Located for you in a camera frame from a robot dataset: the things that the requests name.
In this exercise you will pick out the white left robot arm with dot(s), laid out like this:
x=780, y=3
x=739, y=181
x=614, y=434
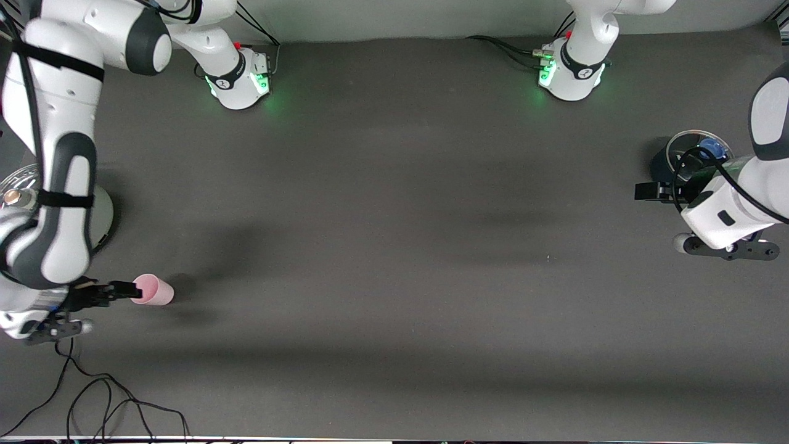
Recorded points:
x=585, y=61

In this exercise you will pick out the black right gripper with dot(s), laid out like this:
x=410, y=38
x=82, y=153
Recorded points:
x=83, y=295

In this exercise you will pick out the glass lid with blue knob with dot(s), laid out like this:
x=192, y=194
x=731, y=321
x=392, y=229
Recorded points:
x=690, y=140

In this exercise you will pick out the dark grey table mat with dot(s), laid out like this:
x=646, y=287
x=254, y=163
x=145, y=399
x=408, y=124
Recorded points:
x=394, y=246

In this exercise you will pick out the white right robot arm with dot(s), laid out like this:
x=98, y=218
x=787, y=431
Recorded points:
x=61, y=123

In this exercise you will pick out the light green cooking pot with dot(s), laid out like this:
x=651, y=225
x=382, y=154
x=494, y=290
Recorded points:
x=105, y=216

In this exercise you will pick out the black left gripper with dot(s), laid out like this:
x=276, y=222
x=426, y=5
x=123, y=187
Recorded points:
x=668, y=192

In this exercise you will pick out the aluminium frame rail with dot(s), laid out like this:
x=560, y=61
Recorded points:
x=781, y=21

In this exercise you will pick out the pink cup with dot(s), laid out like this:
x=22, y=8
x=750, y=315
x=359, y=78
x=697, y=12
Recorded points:
x=157, y=291

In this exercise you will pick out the glass lid with copper knob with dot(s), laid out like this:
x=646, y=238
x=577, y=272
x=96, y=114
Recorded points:
x=24, y=182

